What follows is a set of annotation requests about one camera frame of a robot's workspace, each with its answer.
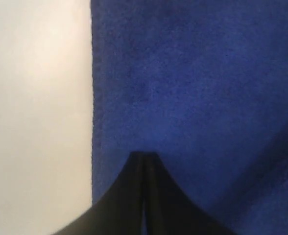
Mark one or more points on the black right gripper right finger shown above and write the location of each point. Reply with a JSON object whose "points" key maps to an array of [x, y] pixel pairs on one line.
{"points": [[168, 210]]}

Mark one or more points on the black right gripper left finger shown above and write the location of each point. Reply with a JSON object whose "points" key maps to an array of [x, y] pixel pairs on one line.
{"points": [[119, 211]]}

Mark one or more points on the blue towel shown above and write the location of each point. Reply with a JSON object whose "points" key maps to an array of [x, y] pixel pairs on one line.
{"points": [[204, 83]]}

